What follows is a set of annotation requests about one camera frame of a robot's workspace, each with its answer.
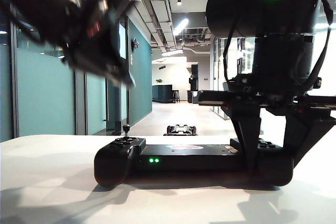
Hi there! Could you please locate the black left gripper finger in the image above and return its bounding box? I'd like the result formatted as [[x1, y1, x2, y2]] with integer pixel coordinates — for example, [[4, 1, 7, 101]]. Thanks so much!
[[117, 58, 137, 88], [99, 69, 132, 88]]

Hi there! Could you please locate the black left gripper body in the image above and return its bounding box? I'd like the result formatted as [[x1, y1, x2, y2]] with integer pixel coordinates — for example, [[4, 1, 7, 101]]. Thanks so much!
[[62, 0, 132, 77]]

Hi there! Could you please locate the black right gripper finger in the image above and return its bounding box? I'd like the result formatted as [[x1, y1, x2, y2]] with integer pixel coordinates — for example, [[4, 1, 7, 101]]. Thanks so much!
[[222, 105, 262, 176], [282, 108, 336, 171]]

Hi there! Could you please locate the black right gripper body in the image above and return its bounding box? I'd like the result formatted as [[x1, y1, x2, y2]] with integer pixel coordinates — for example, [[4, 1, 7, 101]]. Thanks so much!
[[198, 73, 336, 116]]

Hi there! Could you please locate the black remote control with joysticks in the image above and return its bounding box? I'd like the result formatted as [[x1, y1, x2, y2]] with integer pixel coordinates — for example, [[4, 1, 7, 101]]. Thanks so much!
[[93, 124, 294, 189]]

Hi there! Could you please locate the black quadruped robot dog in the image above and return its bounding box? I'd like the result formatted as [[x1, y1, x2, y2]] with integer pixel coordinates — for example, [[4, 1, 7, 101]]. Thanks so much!
[[163, 124, 197, 137]]

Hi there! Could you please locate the dark counter with white top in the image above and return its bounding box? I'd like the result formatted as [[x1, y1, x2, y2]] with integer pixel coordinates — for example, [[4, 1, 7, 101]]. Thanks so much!
[[152, 84, 175, 104]]

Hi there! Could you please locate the white linear ceiling light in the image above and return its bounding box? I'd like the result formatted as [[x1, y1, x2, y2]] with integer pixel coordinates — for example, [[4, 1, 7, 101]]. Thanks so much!
[[161, 48, 184, 57], [173, 18, 190, 36]]

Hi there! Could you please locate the black bin with white label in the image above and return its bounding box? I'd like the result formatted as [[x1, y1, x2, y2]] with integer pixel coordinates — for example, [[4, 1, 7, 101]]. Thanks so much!
[[187, 90, 200, 104]]

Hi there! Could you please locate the tall black machine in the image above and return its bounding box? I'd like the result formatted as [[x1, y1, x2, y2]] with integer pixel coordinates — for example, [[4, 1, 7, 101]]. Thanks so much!
[[188, 63, 200, 91]]

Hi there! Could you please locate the long black door handle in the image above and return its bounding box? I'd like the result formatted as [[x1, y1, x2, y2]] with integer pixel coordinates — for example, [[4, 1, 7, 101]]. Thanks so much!
[[102, 77, 110, 124]]

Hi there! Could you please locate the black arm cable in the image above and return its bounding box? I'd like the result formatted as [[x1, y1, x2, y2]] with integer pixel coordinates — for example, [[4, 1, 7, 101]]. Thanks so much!
[[222, 11, 244, 83], [309, 0, 333, 91]]

